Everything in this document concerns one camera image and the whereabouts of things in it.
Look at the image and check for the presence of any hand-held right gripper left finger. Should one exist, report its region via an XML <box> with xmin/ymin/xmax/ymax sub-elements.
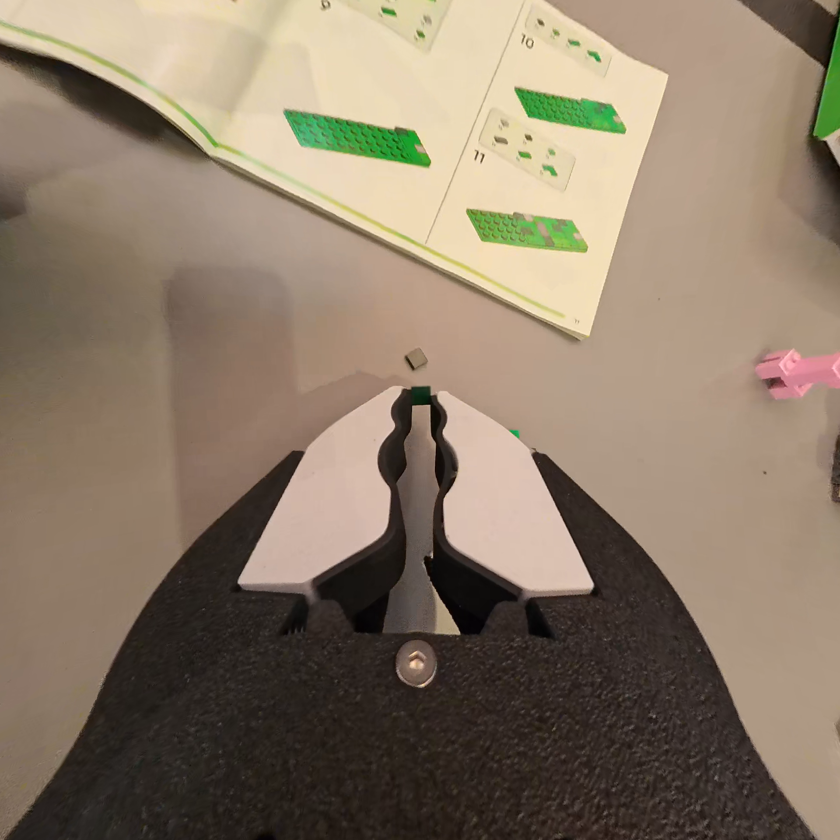
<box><xmin>239</xmin><ymin>388</ymin><xmax>412</xmax><ymax>595</ymax></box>

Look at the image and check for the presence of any green brick set box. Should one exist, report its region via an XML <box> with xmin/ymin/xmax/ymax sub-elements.
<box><xmin>812</xmin><ymin>24</ymin><xmax>840</xmax><ymax>145</ymax></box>

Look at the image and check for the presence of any building instruction booklet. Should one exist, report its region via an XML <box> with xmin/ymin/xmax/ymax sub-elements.
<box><xmin>0</xmin><ymin>0</ymin><xmax>670</xmax><ymax>341</ymax></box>

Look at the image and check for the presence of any small pink brick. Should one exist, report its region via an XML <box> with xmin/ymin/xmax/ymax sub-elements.
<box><xmin>754</xmin><ymin>348</ymin><xmax>840</xmax><ymax>403</ymax></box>

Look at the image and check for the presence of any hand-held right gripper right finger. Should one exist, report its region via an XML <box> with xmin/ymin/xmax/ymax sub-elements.
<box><xmin>427</xmin><ymin>390</ymin><xmax>595</xmax><ymax>599</ymax></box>

